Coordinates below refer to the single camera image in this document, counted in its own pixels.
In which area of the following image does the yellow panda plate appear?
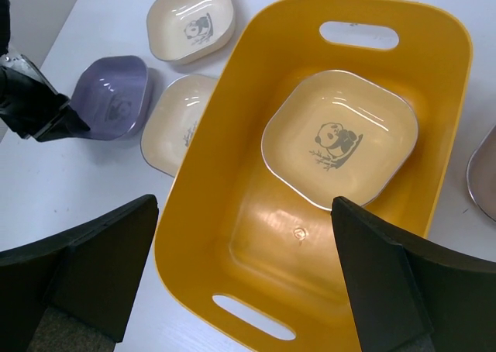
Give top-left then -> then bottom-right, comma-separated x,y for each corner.
260,70 -> 419,211

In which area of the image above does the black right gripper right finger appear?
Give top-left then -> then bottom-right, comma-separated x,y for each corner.
331,197 -> 495,351

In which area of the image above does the cream panda plate back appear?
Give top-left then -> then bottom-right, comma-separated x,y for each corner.
146,0 -> 236,65

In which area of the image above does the purple plate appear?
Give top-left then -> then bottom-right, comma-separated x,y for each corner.
70,55 -> 153,141

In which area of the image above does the brown panda plate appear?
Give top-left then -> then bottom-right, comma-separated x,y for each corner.
466,126 -> 495,222

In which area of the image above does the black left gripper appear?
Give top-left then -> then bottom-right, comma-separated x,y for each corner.
0,0 -> 92,143

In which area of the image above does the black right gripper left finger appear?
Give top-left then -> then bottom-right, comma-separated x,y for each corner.
1,195 -> 159,351

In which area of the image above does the cream panda plate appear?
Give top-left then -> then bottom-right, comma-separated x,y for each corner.
146,0 -> 236,65
140,74 -> 218,178

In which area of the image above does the cream panda plate front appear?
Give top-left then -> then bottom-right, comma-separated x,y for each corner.
140,74 -> 218,178

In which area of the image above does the yellow plastic bin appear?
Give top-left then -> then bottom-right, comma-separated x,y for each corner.
155,0 -> 472,351

